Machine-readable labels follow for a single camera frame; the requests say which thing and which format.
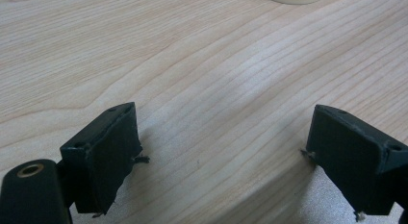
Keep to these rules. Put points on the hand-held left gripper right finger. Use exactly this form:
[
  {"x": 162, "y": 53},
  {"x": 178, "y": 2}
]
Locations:
[{"x": 349, "y": 160}]

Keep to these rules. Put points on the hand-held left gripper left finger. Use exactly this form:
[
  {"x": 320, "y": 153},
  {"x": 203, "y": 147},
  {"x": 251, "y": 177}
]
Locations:
[{"x": 102, "y": 156}]

